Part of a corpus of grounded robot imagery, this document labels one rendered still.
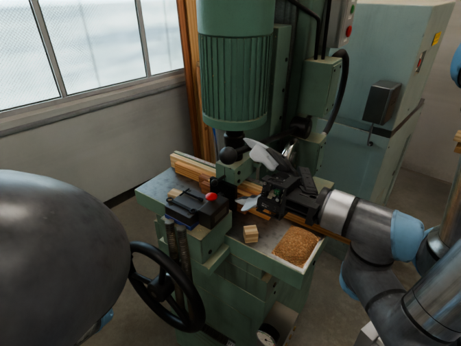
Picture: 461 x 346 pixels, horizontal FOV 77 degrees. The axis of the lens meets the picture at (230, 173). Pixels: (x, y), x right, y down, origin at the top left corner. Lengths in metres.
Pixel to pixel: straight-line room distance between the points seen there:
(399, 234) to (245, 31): 0.48
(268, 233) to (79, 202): 0.68
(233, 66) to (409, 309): 0.55
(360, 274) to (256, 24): 0.52
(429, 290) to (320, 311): 1.33
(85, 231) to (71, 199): 0.02
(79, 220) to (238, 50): 0.56
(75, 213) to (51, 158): 1.93
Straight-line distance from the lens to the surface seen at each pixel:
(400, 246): 0.53
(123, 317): 1.80
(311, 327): 1.73
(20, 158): 2.05
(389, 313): 0.54
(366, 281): 0.57
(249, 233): 0.77
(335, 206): 0.53
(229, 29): 0.67
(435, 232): 0.72
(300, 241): 0.77
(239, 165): 0.84
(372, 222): 0.52
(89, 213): 0.18
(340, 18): 0.93
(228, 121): 0.72
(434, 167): 3.15
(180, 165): 1.03
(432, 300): 0.49
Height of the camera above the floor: 1.47
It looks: 33 degrees down
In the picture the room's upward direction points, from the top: straight up
